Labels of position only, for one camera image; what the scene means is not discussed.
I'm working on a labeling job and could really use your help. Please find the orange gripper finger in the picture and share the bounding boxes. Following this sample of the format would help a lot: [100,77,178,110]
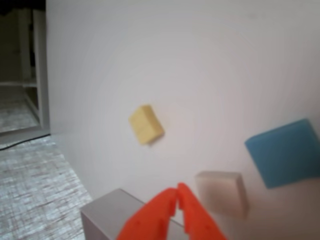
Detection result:
[115,187,180,240]
[177,183,229,240]

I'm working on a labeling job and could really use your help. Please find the white foam cuboid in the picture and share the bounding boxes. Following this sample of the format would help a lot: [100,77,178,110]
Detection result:
[194,171,250,220]

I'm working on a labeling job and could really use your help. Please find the white cardboard bin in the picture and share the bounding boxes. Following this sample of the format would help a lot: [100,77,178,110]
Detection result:
[79,188,187,240]

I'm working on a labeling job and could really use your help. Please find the yellow foam cuboid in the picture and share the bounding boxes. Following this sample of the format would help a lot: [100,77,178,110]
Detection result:
[128,104,166,146]

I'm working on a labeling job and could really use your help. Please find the blue foam cuboid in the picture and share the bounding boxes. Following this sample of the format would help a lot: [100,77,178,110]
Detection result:
[244,118,320,190]

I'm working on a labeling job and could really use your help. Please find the thin black floor cable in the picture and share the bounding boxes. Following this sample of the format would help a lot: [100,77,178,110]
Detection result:
[0,133,51,151]

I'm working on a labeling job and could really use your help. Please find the white shelf frame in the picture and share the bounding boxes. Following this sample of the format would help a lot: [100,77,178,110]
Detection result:
[0,8,52,138]

